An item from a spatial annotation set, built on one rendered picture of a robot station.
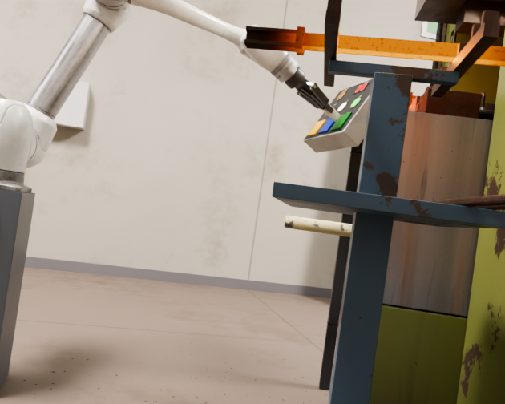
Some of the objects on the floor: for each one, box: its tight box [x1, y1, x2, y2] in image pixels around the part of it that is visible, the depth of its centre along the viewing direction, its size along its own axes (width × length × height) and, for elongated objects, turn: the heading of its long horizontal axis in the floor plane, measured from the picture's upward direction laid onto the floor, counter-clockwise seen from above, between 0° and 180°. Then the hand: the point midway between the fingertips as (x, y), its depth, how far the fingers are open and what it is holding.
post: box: [319, 140, 363, 390], centre depth 192 cm, size 4×4×108 cm
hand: (331, 112), depth 178 cm, fingers closed
